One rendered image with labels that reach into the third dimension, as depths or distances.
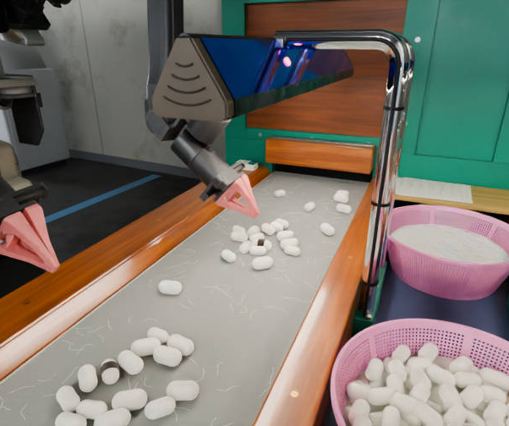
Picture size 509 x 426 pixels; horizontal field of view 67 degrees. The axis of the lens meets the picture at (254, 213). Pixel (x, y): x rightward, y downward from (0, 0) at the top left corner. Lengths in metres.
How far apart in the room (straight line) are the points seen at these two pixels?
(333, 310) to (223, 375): 0.17
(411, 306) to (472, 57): 0.61
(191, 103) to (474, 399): 0.43
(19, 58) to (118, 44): 0.89
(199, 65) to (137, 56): 3.43
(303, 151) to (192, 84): 0.76
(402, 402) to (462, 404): 0.07
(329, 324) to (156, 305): 0.26
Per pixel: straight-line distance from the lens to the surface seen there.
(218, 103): 0.35
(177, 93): 0.37
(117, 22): 3.91
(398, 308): 0.75
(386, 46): 0.53
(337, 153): 1.08
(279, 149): 1.12
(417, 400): 0.51
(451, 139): 1.12
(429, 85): 1.10
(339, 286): 0.62
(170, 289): 0.63
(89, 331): 0.60
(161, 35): 0.76
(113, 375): 0.51
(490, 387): 0.56
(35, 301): 0.65
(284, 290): 0.64
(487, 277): 0.79
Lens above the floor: 1.10
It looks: 23 degrees down
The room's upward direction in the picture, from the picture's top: straight up
